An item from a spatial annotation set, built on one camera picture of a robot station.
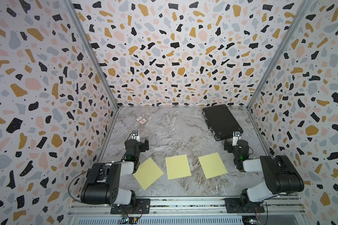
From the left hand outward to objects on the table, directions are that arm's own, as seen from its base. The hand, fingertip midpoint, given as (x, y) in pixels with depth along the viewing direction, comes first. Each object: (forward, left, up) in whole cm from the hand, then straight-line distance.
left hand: (139, 138), depth 92 cm
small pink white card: (+20, +3, -6) cm, 22 cm away
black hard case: (+18, -59, -5) cm, 62 cm away
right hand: (0, -64, -2) cm, 64 cm away
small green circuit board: (-43, +1, -8) cm, 44 cm away
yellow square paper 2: (-16, -25, -8) cm, 31 cm away
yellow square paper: (-20, -7, -6) cm, 22 cm away
